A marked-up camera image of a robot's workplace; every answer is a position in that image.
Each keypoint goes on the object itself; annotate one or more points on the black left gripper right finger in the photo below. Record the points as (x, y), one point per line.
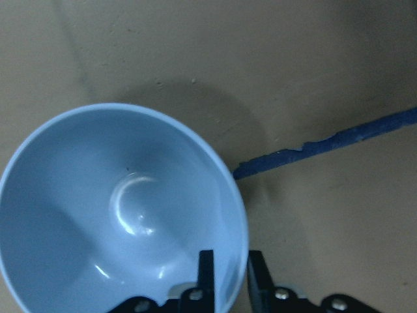
(265, 296)

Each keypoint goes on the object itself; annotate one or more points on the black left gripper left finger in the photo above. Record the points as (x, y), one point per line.
(199, 298)

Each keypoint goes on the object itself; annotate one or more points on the light blue bowl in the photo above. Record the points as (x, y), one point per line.
(111, 201)

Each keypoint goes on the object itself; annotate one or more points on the blue tape piece far right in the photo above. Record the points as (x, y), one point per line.
(338, 140)

